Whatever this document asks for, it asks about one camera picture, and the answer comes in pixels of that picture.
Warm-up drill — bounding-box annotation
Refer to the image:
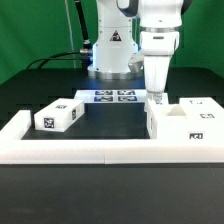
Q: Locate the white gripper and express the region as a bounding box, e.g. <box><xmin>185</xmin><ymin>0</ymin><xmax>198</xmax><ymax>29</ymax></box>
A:
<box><xmin>140</xmin><ymin>31</ymin><xmax>179</xmax><ymax>104</ymax></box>

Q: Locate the white cabinet body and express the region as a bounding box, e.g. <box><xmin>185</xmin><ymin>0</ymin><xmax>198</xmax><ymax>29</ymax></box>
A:
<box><xmin>147</xmin><ymin>100</ymin><xmax>224</xmax><ymax>141</ymax></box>

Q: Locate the white cabinet door panel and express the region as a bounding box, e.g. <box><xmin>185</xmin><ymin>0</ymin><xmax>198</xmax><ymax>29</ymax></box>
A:
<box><xmin>179</xmin><ymin>97</ymin><xmax>224</xmax><ymax>119</ymax></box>

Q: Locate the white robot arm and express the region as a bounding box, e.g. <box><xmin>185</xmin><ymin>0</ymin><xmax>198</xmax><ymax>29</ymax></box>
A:
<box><xmin>88</xmin><ymin>0</ymin><xmax>193</xmax><ymax>103</ymax></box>

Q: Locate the white cabinet top box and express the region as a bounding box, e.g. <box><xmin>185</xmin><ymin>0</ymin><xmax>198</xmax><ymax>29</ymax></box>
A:
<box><xmin>34</xmin><ymin>98</ymin><xmax>85</xmax><ymax>132</ymax></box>

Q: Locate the white base tag plate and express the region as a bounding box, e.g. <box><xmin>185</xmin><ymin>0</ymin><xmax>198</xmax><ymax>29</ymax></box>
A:
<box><xmin>74</xmin><ymin>89</ymin><xmax>146</xmax><ymax>103</ymax></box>

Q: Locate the green backdrop curtain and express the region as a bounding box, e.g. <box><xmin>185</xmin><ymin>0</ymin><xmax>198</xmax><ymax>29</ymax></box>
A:
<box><xmin>0</xmin><ymin>0</ymin><xmax>224</xmax><ymax>84</ymax></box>

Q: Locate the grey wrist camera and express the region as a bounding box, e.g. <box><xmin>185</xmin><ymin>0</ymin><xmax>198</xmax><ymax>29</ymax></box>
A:
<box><xmin>128</xmin><ymin>53</ymin><xmax>144</xmax><ymax>74</ymax></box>

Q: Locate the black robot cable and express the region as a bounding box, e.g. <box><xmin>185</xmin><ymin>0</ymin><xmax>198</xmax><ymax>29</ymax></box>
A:
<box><xmin>26</xmin><ymin>0</ymin><xmax>93</xmax><ymax>70</ymax></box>

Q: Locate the white U-shaped fence frame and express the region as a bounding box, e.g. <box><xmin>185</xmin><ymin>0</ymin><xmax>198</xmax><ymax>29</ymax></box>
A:
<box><xmin>0</xmin><ymin>110</ymin><xmax>224</xmax><ymax>164</ymax></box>

